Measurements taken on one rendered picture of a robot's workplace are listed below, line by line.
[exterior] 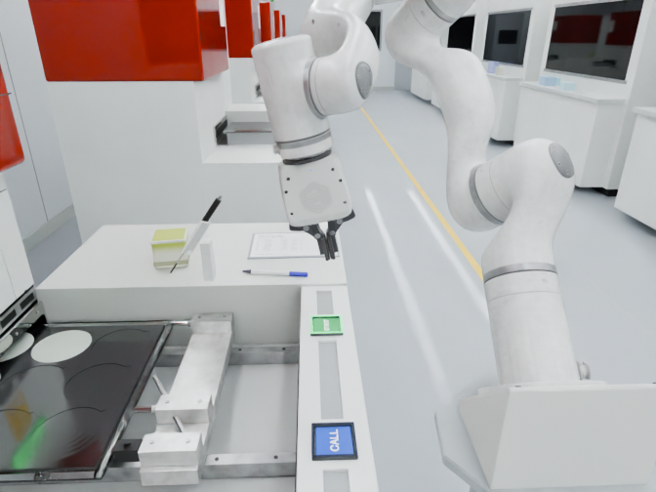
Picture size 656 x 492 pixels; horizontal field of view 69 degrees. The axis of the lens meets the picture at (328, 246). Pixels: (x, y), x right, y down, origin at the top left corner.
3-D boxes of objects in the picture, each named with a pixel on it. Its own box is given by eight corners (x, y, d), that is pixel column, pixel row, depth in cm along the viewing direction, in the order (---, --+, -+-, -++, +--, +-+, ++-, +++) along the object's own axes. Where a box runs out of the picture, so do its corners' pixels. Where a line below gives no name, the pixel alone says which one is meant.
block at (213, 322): (191, 334, 96) (189, 321, 95) (195, 324, 99) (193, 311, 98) (231, 333, 96) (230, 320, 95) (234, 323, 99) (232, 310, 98)
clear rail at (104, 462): (93, 482, 63) (90, 474, 63) (168, 324, 97) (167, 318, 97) (103, 482, 63) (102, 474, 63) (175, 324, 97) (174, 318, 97)
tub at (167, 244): (153, 270, 103) (148, 241, 100) (158, 256, 109) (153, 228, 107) (189, 267, 104) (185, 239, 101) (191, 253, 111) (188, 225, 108)
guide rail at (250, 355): (47, 369, 95) (43, 357, 94) (52, 363, 97) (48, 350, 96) (299, 363, 97) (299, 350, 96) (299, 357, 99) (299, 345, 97)
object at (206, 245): (184, 282, 98) (177, 222, 92) (189, 273, 101) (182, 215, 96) (215, 281, 98) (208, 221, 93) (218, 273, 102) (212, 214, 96)
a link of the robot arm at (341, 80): (419, 9, 80) (369, 126, 63) (334, 28, 87) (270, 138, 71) (404, -48, 73) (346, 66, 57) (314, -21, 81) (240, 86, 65)
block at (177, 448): (141, 467, 66) (137, 451, 65) (147, 447, 70) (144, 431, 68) (198, 465, 67) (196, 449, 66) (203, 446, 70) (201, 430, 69)
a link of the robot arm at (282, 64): (344, 122, 71) (292, 129, 75) (325, 26, 66) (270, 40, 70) (318, 139, 64) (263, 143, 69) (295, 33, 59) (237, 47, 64)
